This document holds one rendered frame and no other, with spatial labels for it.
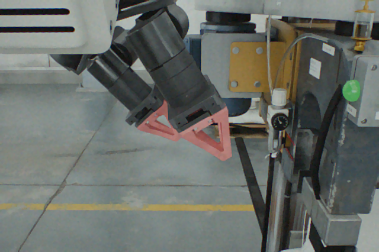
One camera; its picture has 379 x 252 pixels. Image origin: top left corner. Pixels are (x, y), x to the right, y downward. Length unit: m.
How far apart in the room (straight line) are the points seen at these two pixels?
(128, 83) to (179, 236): 1.75
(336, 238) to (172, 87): 0.39
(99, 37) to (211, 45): 0.66
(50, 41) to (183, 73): 0.21
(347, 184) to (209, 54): 0.46
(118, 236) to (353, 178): 1.86
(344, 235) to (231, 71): 0.46
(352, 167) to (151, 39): 0.37
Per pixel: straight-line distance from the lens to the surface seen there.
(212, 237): 2.29
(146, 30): 0.42
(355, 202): 0.65
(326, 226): 0.65
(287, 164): 0.84
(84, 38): 0.24
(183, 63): 0.43
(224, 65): 0.91
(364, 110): 0.53
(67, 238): 2.39
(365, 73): 0.52
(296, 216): 1.26
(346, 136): 0.59
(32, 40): 0.25
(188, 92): 0.43
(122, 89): 0.62
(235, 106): 0.97
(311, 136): 0.78
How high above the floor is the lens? 1.41
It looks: 21 degrees down
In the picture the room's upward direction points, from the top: straight up
